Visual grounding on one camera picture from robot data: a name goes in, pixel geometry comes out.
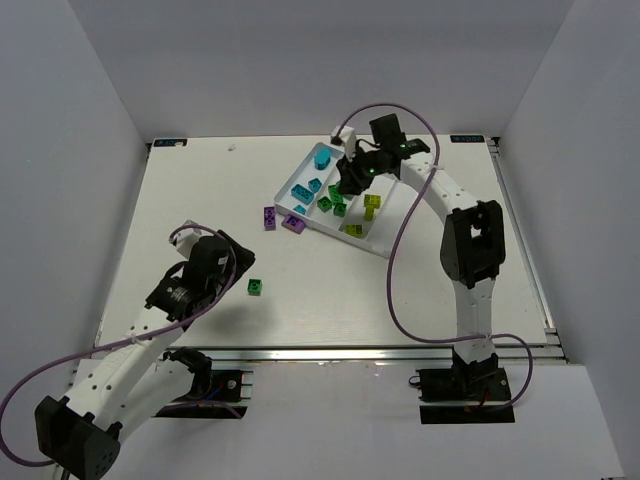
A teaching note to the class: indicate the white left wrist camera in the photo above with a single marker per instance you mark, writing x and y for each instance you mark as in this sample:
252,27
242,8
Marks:
184,240

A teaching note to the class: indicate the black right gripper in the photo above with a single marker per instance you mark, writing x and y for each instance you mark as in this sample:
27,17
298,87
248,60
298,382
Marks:
350,176

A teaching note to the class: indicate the lime lego brick front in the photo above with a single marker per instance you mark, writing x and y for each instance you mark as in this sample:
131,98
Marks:
372,201

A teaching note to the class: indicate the purple lego brick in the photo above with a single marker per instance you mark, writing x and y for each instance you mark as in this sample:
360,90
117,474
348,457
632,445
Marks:
269,218
294,224

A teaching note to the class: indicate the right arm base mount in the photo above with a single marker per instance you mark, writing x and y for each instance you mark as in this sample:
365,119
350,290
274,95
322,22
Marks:
464,394

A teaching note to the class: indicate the blue long lego brick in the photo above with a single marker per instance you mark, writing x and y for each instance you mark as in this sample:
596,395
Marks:
322,159

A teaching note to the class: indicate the white divided sorting tray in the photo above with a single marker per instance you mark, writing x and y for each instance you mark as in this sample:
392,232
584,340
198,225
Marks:
379,234

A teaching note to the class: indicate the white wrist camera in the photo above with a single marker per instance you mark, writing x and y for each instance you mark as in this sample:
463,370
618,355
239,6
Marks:
344,138
184,240

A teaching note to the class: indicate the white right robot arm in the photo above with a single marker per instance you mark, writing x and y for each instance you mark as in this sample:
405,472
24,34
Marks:
473,243

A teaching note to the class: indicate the blue label sticker right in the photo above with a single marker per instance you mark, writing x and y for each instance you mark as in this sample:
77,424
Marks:
467,138

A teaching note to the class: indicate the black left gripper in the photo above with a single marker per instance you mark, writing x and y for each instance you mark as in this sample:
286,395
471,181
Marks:
239,255

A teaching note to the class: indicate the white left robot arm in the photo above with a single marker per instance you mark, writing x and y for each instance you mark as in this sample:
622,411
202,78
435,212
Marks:
84,430

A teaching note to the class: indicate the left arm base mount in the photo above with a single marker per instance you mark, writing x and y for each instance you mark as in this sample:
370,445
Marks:
215,392

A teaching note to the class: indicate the aluminium table front rail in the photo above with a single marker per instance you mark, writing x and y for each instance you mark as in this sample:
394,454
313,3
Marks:
549,352

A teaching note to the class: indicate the small blue lego brick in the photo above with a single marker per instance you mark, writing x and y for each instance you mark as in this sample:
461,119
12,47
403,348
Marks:
315,185

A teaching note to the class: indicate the green small square lego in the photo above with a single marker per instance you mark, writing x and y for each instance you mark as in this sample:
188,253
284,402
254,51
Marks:
254,287

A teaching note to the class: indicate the lime sloped lego brick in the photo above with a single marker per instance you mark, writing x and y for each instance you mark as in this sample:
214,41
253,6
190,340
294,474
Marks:
355,230

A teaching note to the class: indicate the green lego plate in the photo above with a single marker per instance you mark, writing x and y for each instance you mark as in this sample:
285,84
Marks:
334,195

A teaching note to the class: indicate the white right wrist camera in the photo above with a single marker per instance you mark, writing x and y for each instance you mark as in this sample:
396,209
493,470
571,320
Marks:
344,138

